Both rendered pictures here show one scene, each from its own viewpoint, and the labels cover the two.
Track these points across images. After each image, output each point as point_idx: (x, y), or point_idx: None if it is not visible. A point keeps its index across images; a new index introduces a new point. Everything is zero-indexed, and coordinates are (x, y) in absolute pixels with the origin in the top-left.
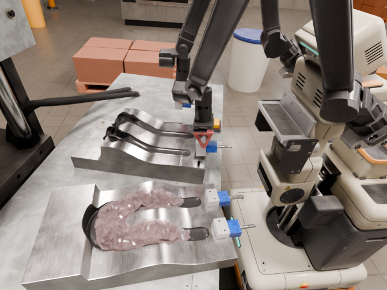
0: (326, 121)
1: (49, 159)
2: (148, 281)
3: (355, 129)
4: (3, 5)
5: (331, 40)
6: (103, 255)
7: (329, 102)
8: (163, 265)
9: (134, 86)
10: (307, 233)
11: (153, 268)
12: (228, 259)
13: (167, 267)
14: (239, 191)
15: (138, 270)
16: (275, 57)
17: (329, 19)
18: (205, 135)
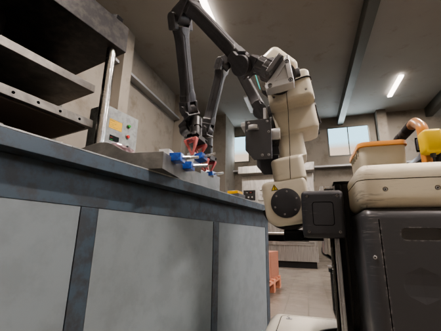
0: (269, 102)
1: None
2: None
3: (262, 75)
4: (125, 142)
5: (211, 33)
6: None
7: (229, 60)
8: (106, 145)
9: None
10: (362, 311)
11: (100, 148)
12: (155, 152)
13: (109, 150)
14: (289, 315)
15: (90, 148)
16: (262, 116)
17: (205, 25)
18: (211, 176)
